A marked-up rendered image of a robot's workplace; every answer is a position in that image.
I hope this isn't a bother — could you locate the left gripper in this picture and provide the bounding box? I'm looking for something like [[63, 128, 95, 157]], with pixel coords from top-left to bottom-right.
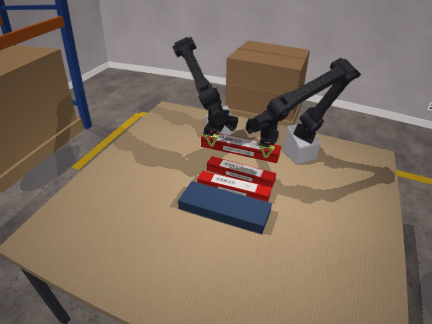
[[259, 127, 279, 158]]

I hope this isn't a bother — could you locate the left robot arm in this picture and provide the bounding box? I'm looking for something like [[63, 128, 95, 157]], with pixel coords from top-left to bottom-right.
[[246, 58, 361, 144]]

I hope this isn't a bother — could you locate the white box with red trim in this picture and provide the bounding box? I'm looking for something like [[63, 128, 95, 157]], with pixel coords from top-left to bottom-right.
[[207, 156, 276, 187]]

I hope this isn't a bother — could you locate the white box with red edges labelled e6013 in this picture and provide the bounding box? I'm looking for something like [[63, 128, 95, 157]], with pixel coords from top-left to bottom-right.
[[201, 133, 281, 163]]

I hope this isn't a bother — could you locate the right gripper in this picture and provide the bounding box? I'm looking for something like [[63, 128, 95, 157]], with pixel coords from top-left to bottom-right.
[[203, 115, 225, 147]]

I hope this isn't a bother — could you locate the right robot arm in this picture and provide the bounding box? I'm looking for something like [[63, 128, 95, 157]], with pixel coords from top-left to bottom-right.
[[172, 37, 238, 131]]

